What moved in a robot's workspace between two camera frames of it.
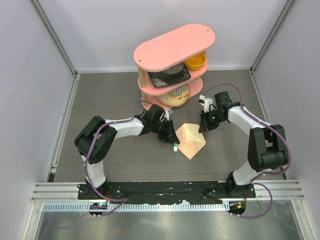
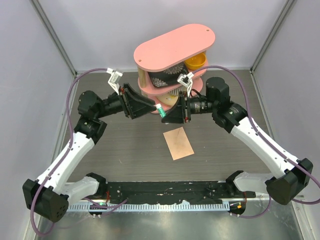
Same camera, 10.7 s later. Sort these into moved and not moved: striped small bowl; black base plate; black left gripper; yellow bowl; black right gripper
Moved: black right gripper; black left gripper
Not moved: yellow bowl; striped small bowl; black base plate
